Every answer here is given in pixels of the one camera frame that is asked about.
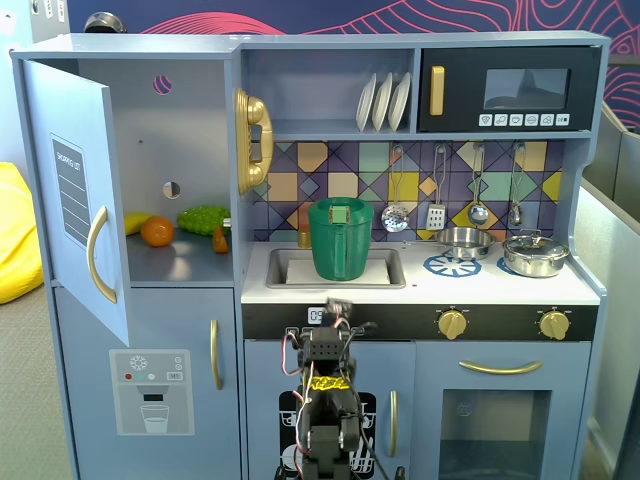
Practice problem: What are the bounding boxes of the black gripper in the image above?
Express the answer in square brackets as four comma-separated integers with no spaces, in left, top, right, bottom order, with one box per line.
[323,297,354,329]

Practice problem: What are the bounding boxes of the blue door with shopping list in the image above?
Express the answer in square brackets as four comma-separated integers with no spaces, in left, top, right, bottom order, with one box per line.
[22,59,132,347]

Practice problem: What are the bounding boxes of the blue dishwasher door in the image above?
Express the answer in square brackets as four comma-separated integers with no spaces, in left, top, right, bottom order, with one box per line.
[243,339,417,480]

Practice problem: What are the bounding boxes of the blue oven door with window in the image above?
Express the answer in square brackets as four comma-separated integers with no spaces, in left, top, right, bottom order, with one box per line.
[414,341,592,480]

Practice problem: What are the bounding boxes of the blue door with ice dispenser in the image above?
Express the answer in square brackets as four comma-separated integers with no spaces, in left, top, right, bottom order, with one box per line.
[53,287,242,480]

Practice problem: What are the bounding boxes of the black toy microwave door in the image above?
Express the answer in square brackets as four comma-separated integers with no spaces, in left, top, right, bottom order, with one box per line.
[417,47,601,133]

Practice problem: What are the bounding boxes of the green plastic pitcher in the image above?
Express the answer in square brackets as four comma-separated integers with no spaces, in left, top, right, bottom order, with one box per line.
[307,197,375,282]

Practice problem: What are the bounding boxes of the yellow patterned tape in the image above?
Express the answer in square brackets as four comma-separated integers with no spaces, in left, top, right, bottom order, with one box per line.
[309,377,350,392]

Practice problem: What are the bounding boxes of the grey toy sink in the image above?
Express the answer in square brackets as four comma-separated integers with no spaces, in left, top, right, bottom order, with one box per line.
[265,247,407,290]

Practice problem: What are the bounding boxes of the steel skimmer spoon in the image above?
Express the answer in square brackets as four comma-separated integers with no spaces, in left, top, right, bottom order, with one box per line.
[381,144,411,234]

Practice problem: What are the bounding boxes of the gold stove knob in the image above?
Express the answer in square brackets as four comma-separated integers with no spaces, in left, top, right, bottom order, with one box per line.
[538,309,571,341]
[437,309,469,341]

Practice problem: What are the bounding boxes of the steel slotted spatula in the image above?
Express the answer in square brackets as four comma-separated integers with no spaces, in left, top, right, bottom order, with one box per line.
[426,144,447,232]

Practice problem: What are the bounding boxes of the steel frying pan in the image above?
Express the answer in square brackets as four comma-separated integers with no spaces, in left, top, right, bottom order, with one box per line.
[403,227,497,261]

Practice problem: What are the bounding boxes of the green toy grapes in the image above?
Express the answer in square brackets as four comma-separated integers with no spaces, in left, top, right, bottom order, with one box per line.
[177,205,232,236]

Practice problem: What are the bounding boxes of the steel ladle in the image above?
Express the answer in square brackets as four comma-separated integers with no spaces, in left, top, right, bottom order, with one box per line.
[467,143,489,226]

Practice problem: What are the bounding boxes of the orange toy fruit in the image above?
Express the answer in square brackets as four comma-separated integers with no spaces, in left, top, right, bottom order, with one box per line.
[140,215,176,248]

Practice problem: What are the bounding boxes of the steel cooking pot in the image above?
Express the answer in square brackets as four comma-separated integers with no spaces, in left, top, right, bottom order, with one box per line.
[501,248,571,278]

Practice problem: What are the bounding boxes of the steel whisk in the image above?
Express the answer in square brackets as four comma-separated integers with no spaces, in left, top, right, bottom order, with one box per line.
[508,143,526,226]

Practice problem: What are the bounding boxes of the steel pot lid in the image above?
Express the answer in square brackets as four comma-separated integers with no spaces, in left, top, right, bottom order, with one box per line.
[502,229,570,262]

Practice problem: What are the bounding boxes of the white toy plate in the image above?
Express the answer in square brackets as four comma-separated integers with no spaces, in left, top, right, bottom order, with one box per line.
[355,73,378,133]
[372,72,394,133]
[388,72,412,133]

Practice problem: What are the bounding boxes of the blue toy play kitchen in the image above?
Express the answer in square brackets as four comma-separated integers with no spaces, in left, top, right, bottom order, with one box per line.
[9,30,612,480]

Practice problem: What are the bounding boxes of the gold toy telephone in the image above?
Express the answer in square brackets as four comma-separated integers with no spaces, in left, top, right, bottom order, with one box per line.
[233,88,275,196]

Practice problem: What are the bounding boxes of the yellow toy banana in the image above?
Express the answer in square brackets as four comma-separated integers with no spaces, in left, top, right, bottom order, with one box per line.
[123,212,154,236]

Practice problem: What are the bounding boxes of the grey room divider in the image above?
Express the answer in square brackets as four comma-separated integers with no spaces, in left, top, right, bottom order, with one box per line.
[574,107,640,480]

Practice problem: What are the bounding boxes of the yellow bean bag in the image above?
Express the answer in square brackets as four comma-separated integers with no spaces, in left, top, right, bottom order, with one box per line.
[0,161,45,305]

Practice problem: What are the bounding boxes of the black round object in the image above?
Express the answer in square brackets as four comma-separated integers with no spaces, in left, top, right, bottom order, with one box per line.
[83,12,126,35]

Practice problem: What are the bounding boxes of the grey metal locker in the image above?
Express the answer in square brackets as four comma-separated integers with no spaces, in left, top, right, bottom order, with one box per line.
[28,0,69,44]

